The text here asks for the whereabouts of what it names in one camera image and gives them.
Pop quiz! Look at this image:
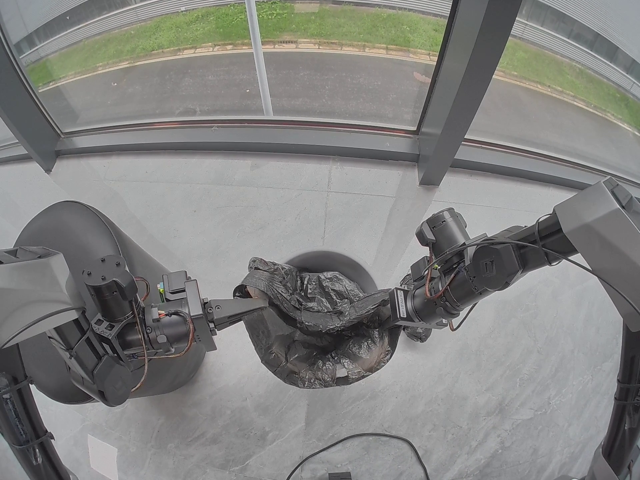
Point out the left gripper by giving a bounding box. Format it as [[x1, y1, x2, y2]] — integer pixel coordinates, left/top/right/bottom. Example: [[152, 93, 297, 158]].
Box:
[[147, 279, 269, 359]]

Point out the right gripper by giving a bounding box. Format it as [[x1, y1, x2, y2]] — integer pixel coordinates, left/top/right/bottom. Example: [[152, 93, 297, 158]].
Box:
[[390, 270, 476, 330]]

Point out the black plastic bag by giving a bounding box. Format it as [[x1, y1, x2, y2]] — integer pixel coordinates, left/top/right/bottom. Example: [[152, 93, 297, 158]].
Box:
[[232, 256, 397, 392]]

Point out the crumpled black plastic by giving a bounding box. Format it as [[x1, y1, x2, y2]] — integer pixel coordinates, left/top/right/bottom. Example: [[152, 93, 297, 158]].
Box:
[[399, 273, 434, 344]]

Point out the white trash bin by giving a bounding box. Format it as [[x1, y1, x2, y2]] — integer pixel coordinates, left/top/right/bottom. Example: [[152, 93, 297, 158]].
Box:
[[285, 249, 402, 369]]

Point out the dark grey round chair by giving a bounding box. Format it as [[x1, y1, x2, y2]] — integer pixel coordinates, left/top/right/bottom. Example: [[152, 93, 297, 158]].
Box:
[[12, 200, 208, 406]]

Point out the window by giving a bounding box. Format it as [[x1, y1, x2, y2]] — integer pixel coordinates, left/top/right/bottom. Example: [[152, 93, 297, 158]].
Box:
[[0, 0, 640, 189]]

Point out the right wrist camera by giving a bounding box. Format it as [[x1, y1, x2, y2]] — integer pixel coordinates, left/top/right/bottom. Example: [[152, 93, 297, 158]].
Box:
[[410, 255, 438, 289]]

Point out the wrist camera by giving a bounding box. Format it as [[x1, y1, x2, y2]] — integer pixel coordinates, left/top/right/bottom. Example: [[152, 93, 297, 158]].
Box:
[[410, 255, 438, 289], [157, 269, 199, 310]]

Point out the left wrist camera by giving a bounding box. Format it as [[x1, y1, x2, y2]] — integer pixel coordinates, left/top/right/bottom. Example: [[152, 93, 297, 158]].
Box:
[[157, 269, 199, 310]]

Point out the black cable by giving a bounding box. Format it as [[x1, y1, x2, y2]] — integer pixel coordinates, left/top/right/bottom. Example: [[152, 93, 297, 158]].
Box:
[[285, 433, 431, 480], [462, 235, 631, 334]]

